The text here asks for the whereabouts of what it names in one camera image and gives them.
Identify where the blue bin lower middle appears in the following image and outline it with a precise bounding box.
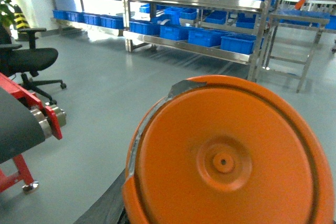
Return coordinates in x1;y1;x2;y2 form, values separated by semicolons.
187;28;233;47

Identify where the stainless steel shelf rack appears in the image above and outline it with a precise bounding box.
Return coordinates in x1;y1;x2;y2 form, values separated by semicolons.
52;0;271;82

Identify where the black office chair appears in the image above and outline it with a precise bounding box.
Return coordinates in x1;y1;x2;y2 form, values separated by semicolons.
1;25;67;104

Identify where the red conveyor frame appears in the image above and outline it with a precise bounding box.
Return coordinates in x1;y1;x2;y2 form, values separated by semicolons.
1;74;66;194

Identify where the steel work table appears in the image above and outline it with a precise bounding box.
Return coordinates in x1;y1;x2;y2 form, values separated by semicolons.
260;9;330;92

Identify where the black conveyor belt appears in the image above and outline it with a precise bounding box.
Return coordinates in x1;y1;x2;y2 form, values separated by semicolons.
1;89;45;163

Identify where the orange cylindrical cap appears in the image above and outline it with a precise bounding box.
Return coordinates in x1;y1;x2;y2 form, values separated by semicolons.
122;75;335;223

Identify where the green potted plant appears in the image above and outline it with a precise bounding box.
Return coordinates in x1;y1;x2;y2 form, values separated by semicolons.
0;0;17;29

